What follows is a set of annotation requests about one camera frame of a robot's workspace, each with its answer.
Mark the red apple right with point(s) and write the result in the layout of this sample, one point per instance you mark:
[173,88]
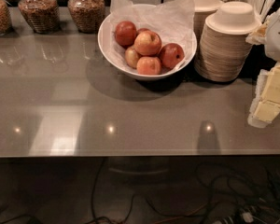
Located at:
[171,55]

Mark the middle glass cereal jar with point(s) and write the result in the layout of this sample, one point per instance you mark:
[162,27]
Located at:
[41,15]

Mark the white power plug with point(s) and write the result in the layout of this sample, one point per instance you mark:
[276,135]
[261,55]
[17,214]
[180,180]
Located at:
[247,218]

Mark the hidden red apple back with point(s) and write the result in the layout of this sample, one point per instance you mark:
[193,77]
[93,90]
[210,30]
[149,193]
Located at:
[139,31]

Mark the yellow-red apple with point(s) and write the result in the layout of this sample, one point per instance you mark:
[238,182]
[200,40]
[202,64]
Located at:
[150,66]
[147,43]

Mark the dark red apple back left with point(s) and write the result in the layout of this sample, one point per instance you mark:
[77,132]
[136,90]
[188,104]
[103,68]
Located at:
[125,33]

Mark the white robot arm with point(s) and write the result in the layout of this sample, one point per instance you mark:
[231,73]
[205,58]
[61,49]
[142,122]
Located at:
[271,40]

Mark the white ceramic bowl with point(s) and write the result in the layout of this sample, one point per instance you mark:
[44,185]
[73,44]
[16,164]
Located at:
[105,35]

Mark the right glass cereal jar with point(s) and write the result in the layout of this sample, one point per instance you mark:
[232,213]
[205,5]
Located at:
[87,15]

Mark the white paper bowl liner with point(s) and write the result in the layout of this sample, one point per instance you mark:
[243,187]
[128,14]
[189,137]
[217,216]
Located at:
[172,21]

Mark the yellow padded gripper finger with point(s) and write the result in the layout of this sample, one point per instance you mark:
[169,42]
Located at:
[265,107]

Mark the front stack paper bowls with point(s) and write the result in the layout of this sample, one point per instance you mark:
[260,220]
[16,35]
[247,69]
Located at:
[222,48]

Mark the small apple left front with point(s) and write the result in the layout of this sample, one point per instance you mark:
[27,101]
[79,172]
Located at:
[132,57]

